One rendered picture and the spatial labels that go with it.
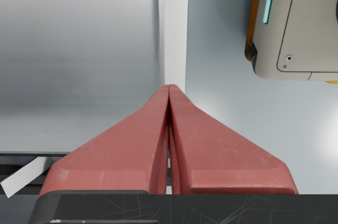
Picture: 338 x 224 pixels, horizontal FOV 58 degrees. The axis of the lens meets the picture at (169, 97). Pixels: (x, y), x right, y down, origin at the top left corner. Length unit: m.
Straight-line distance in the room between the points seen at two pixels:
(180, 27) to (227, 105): 1.19
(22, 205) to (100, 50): 0.32
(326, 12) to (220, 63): 0.50
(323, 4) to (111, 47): 0.80
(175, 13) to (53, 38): 0.13
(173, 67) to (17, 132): 0.23
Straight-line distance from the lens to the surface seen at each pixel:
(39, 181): 0.48
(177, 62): 0.34
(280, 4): 1.00
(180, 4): 0.32
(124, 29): 0.33
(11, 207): 0.59
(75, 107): 0.39
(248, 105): 1.52
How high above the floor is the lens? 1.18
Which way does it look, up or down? 55 degrees down
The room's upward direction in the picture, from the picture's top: 178 degrees counter-clockwise
